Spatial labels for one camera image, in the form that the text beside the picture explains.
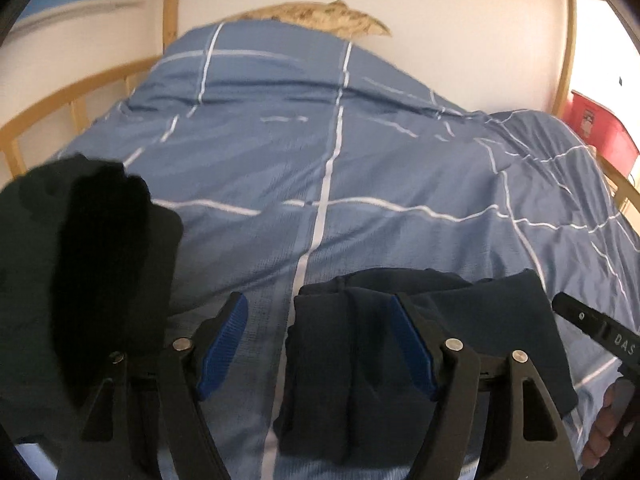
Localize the beige patterned pillow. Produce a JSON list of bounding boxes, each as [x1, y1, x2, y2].
[[235, 0, 392, 41]]

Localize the wooden bunk bed frame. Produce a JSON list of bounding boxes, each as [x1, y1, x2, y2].
[[0, 0, 640, 221]]

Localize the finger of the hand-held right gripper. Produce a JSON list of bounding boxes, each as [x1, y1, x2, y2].
[[552, 292, 613, 343]]

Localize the dark navy pants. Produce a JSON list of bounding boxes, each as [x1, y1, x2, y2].
[[272, 267, 579, 466]]

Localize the black folded garment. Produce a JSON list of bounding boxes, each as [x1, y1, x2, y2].
[[0, 155, 184, 446]]

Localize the red storage box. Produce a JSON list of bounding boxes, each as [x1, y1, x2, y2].
[[562, 90, 640, 177]]

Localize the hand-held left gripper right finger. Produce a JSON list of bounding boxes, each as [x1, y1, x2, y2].
[[389, 294, 581, 480]]

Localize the blue checked duvet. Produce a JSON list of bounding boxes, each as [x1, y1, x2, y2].
[[0, 22, 640, 480]]

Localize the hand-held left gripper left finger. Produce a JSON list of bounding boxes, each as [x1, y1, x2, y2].
[[57, 292, 248, 480]]

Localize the person's right hand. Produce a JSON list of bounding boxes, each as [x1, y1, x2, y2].
[[582, 385, 628, 470]]

